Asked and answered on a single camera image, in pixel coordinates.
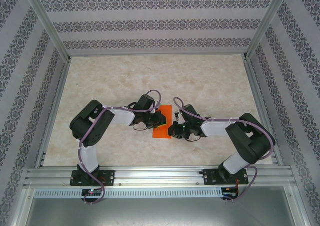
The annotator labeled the thin black left gripper cable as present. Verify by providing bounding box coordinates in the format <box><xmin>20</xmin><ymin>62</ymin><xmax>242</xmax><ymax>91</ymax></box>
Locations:
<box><xmin>131</xmin><ymin>122</ymin><xmax>151</xmax><ymax>131</ymax></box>

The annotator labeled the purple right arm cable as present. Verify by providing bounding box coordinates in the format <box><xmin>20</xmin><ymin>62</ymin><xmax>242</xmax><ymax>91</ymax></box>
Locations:
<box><xmin>173</xmin><ymin>97</ymin><xmax>275</xmax><ymax>204</ymax></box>

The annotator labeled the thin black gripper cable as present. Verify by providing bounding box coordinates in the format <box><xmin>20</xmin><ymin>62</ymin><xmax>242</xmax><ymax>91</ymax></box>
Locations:
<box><xmin>184</xmin><ymin>134</ymin><xmax>201</xmax><ymax>143</ymax></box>
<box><xmin>131</xmin><ymin>122</ymin><xmax>151</xmax><ymax>131</ymax></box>

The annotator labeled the aluminium frame leg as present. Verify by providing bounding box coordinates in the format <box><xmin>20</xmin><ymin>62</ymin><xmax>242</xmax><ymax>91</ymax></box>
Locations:
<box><xmin>9</xmin><ymin>185</ymin><xmax>36</xmax><ymax>226</ymax></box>
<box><xmin>284</xmin><ymin>185</ymin><xmax>312</xmax><ymax>226</ymax></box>

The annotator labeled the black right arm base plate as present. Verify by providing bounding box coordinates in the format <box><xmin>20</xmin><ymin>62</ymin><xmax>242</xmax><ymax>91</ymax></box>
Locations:
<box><xmin>202</xmin><ymin>168</ymin><xmax>250</xmax><ymax>185</ymax></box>

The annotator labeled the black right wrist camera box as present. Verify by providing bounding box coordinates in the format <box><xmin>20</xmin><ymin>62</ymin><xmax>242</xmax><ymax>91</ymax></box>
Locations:
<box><xmin>181</xmin><ymin>104</ymin><xmax>201</xmax><ymax>123</ymax></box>

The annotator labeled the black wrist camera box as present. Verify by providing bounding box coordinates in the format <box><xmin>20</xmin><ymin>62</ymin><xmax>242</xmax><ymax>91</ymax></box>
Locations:
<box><xmin>136</xmin><ymin>94</ymin><xmax>156</xmax><ymax>111</ymax></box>
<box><xmin>181</xmin><ymin>104</ymin><xmax>201</xmax><ymax>123</ymax></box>

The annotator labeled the grey metal sheet shelf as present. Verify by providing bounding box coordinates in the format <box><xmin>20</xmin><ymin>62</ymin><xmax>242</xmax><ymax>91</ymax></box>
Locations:
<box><xmin>24</xmin><ymin>197</ymin><xmax>302</xmax><ymax>226</ymax></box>

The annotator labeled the thin black right gripper cable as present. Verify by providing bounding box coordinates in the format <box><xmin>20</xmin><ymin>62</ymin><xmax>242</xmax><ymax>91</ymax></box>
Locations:
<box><xmin>184</xmin><ymin>134</ymin><xmax>201</xmax><ymax>143</ymax></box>

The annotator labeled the aluminium frame post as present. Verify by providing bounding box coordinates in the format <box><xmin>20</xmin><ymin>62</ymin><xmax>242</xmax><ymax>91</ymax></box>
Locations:
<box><xmin>21</xmin><ymin>0</ymin><xmax>72</xmax><ymax>63</ymax></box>
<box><xmin>242</xmin><ymin>0</ymin><xmax>293</xmax><ymax>61</ymax></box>

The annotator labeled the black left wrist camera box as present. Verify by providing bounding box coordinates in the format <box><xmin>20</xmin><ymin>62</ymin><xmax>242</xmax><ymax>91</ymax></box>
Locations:
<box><xmin>136</xmin><ymin>94</ymin><xmax>156</xmax><ymax>111</ymax></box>

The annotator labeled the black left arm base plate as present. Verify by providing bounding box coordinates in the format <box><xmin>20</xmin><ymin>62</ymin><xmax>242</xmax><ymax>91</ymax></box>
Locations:
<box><xmin>70</xmin><ymin>170</ymin><xmax>116</xmax><ymax>186</ymax></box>

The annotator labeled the orange square paper sheet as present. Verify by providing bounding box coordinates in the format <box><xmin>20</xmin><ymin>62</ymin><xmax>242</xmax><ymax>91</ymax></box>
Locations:
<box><xmin>152</xmin><ymin>105</ymin><xmax>173</xmax><ymax>139</ymax></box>

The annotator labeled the aluminium table side rail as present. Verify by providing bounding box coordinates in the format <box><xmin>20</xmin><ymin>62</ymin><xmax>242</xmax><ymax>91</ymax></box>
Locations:
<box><xmin>34</xmin><ymin>58</ymin><xmax>72</xmax><ymax>168</ymax></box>
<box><xmin>243</xmin><ymin>58</ymin><xmax>285</xmax><ymax>165</ymax></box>

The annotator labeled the aluminium mounting rail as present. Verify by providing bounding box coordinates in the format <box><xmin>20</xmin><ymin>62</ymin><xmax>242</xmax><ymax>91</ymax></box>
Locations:
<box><xmin>23</xmin><ymin>165</ymin><xmax>297</xmax><ymax>188</ymax></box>

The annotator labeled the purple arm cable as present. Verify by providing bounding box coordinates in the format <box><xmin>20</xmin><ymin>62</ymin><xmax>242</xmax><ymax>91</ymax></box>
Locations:
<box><xmin>173</xmin><ymin>97</ymin><xmax>275</xmax><ymax>204</ymax></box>
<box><xmin>77</xmin><ymin>89</ymin><xmax>162</xmax><ymax>206</ymax></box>

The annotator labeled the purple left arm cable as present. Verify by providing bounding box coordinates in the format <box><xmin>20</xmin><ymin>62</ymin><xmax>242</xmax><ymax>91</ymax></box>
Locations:
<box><xmin>77</xmin><ymin>89</ymin><xmax>162</xmax><ymax>206</ymax></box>

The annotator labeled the slotted grey cable duct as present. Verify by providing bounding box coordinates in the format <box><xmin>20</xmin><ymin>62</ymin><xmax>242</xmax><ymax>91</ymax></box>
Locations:
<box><xmin>33</xmin><ymin>187</ymin><xmax>223</xmax><ymax>198</ymax></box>

